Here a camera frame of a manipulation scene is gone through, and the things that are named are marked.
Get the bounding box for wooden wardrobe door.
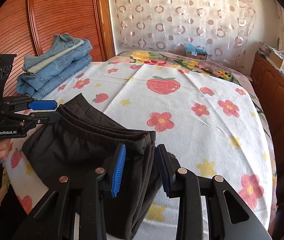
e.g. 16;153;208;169
0;0;115;96

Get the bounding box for colourful floral blanket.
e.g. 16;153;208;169
106;49;265;120

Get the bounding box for cardboard box blue tissue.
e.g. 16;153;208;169
184;43;209;60

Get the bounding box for black shorts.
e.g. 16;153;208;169
22;94;162;239

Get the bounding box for wooden cabinet row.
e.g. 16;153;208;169
250;53;284;174

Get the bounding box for blue folded denim jeans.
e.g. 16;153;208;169
16;38;92;100

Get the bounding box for white floral bed sheet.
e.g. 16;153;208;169
2;61;274;240

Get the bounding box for cardboard box on cabinet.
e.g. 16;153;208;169
269;51;284;72

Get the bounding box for sheer circle pattern curtain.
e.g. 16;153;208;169
109;0;256;66

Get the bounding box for grey-blue folded jeans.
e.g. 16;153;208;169
22;33;84;75

